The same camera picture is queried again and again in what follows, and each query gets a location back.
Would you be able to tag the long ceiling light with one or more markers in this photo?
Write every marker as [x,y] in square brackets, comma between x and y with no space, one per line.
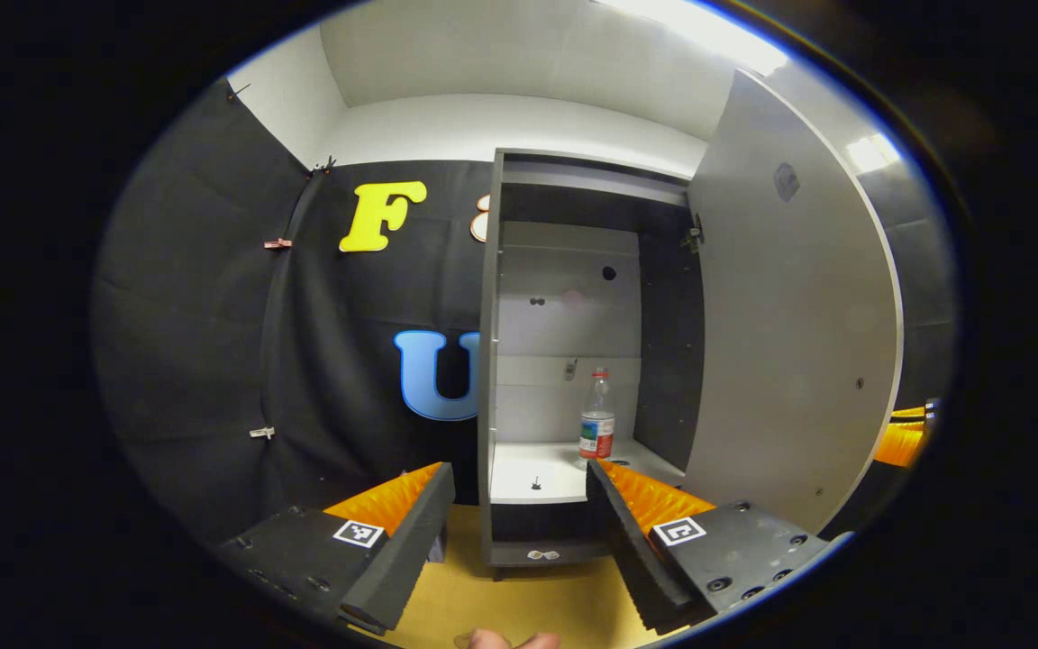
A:
[708,31]

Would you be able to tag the small ceiling light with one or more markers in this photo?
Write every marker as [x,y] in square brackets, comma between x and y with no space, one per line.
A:
[873,153]

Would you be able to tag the dark grey cabinet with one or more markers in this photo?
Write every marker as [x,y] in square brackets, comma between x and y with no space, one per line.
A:
[672,361]

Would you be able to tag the clear plastic bottle red label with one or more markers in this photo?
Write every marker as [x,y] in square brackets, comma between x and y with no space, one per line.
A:
[597,424]

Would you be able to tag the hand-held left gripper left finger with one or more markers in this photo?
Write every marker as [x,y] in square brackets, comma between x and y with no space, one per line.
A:
[406,550]

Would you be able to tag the black backdrop cloth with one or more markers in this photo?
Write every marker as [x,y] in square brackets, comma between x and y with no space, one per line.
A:
[195,361]

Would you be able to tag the white clip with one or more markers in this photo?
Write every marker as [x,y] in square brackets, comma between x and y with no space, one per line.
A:
[261,433]

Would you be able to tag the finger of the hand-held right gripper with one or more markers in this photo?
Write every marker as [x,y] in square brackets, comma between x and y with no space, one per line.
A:
[902,442]

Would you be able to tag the light grey cabinet door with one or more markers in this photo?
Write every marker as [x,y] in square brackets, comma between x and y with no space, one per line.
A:
[789,361]

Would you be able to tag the pink clip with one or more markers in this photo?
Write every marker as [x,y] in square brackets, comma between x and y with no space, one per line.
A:
[277,243]

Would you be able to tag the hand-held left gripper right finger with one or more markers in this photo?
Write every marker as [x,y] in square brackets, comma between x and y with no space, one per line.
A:
[632,541]

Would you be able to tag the black clip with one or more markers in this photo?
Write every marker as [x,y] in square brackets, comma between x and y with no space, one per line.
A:
[324,165]
[240,91]

